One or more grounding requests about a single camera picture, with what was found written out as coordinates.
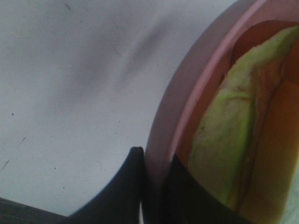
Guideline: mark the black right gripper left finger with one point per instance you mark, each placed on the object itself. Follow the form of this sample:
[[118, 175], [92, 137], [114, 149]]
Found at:
[[119, 202]]

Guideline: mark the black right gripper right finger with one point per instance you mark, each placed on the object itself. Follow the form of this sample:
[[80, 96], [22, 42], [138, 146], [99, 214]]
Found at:
[[181, 200]]

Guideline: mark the yellow-green lettuce leaf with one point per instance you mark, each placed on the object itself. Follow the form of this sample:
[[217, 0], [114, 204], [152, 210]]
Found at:
[[231, 125]]

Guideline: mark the pink round plate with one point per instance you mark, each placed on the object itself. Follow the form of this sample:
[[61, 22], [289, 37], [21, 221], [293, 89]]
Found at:
[[198, 73]]

